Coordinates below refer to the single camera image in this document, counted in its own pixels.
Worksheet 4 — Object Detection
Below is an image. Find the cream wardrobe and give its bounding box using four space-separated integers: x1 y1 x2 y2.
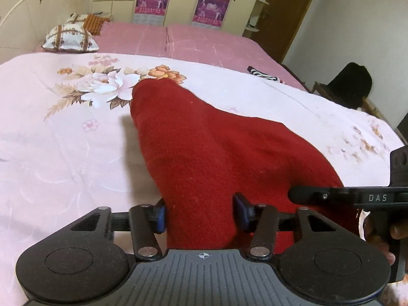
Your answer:
91 0 281 37

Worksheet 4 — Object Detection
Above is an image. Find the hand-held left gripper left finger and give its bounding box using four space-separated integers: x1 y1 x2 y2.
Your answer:
69 198 167 261

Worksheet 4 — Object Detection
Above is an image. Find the orange patterned pillow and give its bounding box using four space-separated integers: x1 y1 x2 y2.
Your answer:
82 13 112 36

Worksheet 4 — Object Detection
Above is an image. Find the floral white blanket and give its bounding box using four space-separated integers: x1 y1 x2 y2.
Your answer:
0 53 404 306

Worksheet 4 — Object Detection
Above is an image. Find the pink bedsheet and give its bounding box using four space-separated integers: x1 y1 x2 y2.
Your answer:
35 22 308 91

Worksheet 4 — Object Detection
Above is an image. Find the cream wooden headboard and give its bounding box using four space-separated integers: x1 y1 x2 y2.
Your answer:
0 0 87 65

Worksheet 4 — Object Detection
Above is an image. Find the red knit garment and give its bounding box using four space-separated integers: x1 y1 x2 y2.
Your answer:
130 79 364 251

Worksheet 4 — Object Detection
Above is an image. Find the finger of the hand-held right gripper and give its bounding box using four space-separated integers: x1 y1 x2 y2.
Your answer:
288 186 355 205

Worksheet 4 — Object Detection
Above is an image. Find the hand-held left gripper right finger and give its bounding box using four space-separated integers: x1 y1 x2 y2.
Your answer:
232 193 342 260

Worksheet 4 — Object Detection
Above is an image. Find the brown wooden door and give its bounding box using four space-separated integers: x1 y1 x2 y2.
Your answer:
252 0 320 65

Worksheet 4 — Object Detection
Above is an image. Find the black white striped cloth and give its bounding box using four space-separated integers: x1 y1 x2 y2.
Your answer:
247 66 288 85

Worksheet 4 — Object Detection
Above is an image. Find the wooden chair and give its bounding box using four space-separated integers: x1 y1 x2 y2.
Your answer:
311 81 383 116

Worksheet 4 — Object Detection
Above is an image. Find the person's right hand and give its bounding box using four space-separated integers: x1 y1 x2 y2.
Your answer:
362 212 408 266

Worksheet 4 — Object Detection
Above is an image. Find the white brown patterned pillow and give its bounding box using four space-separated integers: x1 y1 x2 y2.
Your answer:
65 13 89 27
41 24 100 53

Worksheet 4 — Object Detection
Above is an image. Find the cream open shelf unit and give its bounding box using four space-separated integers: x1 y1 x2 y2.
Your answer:
242 0 282 38

